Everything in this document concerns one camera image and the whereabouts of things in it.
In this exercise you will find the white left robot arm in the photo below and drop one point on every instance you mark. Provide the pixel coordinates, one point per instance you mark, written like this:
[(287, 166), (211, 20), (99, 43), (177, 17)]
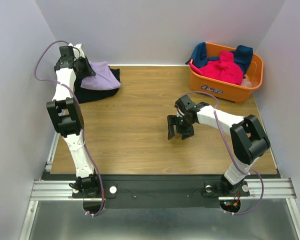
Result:
[(67, 119)]

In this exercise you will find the aluminium frame rail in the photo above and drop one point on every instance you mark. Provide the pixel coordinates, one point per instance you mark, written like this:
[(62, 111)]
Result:
[(255, 188)]

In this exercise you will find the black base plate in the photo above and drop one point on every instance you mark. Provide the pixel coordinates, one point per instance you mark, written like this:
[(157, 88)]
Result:
[(139, 191)]

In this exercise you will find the folded black t shirt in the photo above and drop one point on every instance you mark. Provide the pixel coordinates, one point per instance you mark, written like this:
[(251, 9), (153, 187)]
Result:
[(86, 95)]

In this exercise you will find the orange plastic laundry basket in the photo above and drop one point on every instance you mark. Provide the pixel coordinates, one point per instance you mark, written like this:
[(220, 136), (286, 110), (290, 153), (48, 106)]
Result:
[(224, 90)]

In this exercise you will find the pale pink garment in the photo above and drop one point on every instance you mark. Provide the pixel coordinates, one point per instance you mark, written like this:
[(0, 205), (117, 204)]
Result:
[(247, 83)]

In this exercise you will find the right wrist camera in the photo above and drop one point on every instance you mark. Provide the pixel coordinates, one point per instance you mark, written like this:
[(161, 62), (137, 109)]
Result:
[(189, 118)]

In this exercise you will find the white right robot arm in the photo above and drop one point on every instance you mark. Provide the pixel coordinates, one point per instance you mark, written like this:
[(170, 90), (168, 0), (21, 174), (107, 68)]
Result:
[(248, 137)]

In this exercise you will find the lavender t shirt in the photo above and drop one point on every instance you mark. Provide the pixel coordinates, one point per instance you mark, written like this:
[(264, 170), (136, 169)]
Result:
[(103, 80)]

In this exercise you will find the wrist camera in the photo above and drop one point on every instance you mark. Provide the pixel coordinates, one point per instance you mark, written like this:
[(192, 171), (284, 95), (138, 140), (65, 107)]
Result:
[(189, 118), (79, 68)]

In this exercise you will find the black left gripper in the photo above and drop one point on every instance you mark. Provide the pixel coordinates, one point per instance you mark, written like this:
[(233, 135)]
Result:
[(89, 72)]

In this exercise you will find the dark blue t shirt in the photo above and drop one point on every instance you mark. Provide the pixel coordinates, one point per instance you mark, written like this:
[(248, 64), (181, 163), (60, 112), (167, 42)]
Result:
[(242, 56)]

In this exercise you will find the pink t shirt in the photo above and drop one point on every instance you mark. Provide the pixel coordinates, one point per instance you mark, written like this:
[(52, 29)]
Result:
[(224, 69)]

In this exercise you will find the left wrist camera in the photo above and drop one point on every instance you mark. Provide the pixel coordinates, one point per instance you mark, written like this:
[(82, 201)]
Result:
[(79, 68)]

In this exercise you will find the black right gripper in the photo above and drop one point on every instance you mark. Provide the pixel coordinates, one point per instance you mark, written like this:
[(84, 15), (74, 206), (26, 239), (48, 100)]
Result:
[(179, 121)]

